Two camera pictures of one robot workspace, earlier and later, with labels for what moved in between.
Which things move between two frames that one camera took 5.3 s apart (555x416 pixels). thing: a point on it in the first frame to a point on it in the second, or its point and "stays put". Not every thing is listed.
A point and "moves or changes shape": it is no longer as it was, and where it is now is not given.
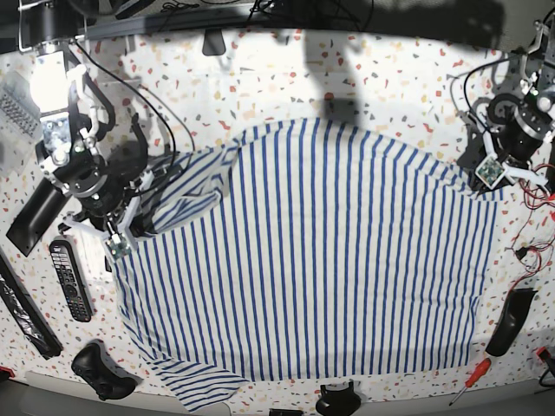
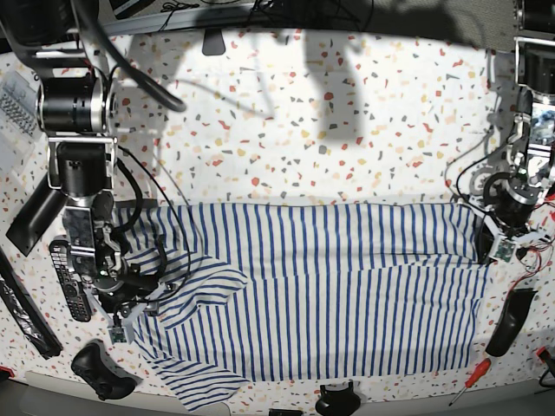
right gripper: x=107 y=200 to x=118 y=295
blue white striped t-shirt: x=303 y=249 moves or changes shape
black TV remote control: x=71 y=282 stays put
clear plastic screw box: x=20 y=123 stays put
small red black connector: x=543 y=353 stays put
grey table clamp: x=213 y=42 stays put
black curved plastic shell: x=514 y=314 stays put
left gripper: x=504 y=145 to x=504 y=217
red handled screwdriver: x=479 y=372 stays put
